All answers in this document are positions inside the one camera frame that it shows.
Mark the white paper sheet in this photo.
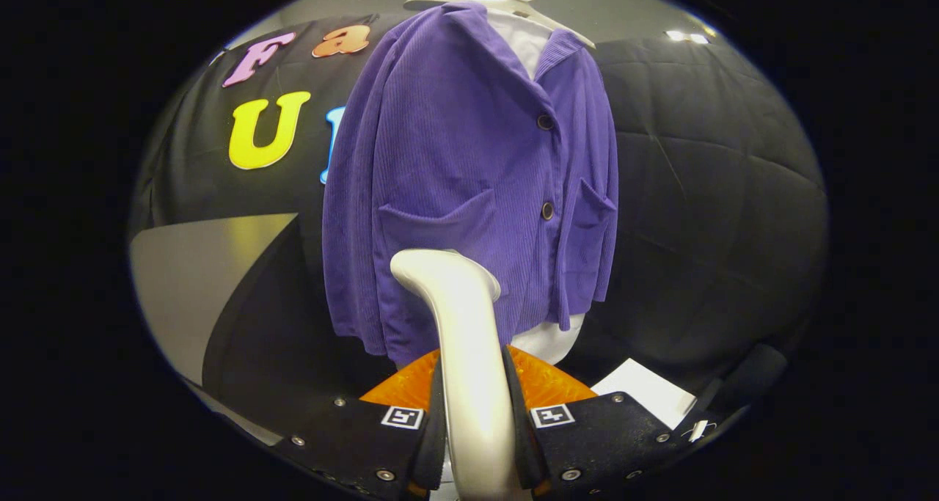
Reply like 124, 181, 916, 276
591, 358, 698, 429

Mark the white shirt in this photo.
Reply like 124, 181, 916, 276
484, 8, 588, 366

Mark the purple corduroy jacket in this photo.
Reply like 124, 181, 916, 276
323, 2, 619, 367

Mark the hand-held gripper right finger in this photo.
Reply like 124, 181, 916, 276
501, 345, 695, 500

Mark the cream clothes hanger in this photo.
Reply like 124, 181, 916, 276
403, 0, 596, 49

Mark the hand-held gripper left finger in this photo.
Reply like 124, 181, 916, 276
273, 348, 449, 501

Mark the black backdrop cloth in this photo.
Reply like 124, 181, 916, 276
131, 17, 830, 414

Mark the white garment steamer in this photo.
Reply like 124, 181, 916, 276
390, 249, 533, 501

